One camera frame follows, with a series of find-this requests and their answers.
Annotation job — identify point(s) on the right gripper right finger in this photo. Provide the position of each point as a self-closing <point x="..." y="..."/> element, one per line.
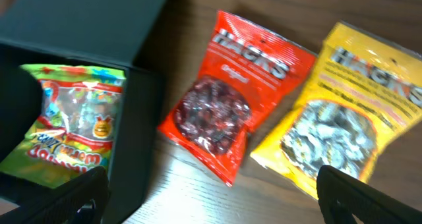
<point x="344" y="199"/>

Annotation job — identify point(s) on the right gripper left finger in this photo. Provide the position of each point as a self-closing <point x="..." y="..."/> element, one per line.
<point x="81" y="200"/>

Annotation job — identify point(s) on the green Haribo gummy bag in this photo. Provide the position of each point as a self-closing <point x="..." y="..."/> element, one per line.
<point x="76" y="127"/>

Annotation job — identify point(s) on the red Hacks candy bag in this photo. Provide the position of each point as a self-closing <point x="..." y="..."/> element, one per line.
<point x="246" y="71"/>

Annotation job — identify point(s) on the yellow Hacks candy bag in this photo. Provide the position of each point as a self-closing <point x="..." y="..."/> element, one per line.
<point x="362" y="94"/>

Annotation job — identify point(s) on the dark green open box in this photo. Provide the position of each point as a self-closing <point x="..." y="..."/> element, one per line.
<point x="86" y="32"/>

